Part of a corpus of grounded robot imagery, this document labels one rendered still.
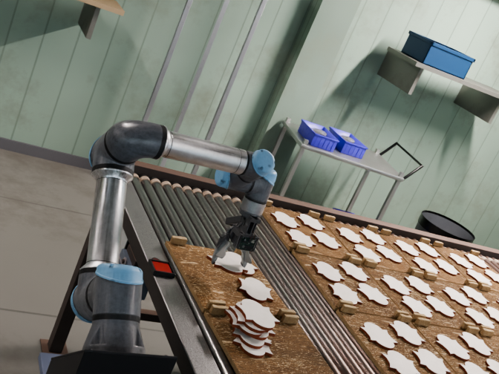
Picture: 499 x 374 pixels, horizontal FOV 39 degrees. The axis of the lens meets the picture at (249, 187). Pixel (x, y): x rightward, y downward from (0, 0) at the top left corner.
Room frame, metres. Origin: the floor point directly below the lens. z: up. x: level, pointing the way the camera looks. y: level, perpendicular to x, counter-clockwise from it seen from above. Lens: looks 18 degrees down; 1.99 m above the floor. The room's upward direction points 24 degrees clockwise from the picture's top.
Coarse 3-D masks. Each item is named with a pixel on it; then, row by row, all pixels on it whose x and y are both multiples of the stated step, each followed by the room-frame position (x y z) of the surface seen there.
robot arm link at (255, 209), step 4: (244, 196) 2.17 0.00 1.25; (244, 200) 2.14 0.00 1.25; (248, 200) 2.13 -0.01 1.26; (244, 204) 2.13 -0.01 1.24; (248, 204) 2.13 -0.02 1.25; (252, 204) 2.12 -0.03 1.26; (256, 204) 2.12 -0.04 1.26; (260, 204) 2.13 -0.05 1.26; (244, 208) 2.13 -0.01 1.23; (248, 208) 2.12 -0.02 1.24; (252, 208) 2.12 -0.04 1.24; (256, 208) 2.12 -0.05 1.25; (260, 208) 2.13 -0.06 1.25; (248, 212) 2.12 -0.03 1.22; (252, 212) 2.12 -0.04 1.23; (256, 212) 2.13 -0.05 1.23; (260, 212) 2.14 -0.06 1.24; (256, 216) 2.14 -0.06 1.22
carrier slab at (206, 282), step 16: (176, 256) 2.23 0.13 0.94; (192, 256) 2.28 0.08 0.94; (192, 272) 2.16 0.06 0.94; (208, 272) 2.21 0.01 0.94; (224, 272) 2.26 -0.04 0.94; (256, 272) 2.37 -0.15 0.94; (192, 288) 2.06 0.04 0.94; (208, 288) 2.10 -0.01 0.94; (224, 288) 2.15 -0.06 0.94; (272, 288) 2.30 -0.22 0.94; (272, 304) 2.18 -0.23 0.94
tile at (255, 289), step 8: (240, 280) 2.23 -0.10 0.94; (248, 280) 2.25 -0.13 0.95; (256, 280) 2.28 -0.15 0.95; (240, 288) 2.18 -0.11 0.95; (248, 288) 2.20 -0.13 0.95; (256, 288) 2.23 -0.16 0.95; (264, 288) 2.25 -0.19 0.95; (248, 296) 2.16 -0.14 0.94; (256, 296) 2.17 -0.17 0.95; (264, 296) 2.19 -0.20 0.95
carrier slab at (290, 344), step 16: (208, 320) 1.92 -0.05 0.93; (224, 320) 1.95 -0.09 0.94; (224, 336) 1.86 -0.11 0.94; (272, 336) 1.98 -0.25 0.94; (288, 336) 2.02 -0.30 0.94; (304, 336) 2.06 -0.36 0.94; (224, 352) 1.80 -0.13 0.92; (240, 352) 1.81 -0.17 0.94; (272, 352) 1.88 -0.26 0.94; (288, 352) 1.92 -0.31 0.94; (304, 352) 1.96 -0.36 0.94; (240, 368) 1.73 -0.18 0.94; (256, 368) 1.77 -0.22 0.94; (272, 368) 1.80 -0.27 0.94; (288, 368) 1.84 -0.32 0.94; (304, 368) 1.88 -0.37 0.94; (320, 368) 1.91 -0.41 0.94
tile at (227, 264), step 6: (210, 258) 2.15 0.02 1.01; (222, 258) 2.18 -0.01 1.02; (228, 258) 2.21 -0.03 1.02; (216, 264) 2.10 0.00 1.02; (222, 264) 2.12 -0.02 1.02; (228, 264) 2.14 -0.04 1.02; (234, 264) 2.17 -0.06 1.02; (240, 264) 2.19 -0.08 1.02; (228, 270) 2.09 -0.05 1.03; (234, 270) 2.11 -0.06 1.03; (240, 270) 2.13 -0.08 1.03; (246, 270) 2.16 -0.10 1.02
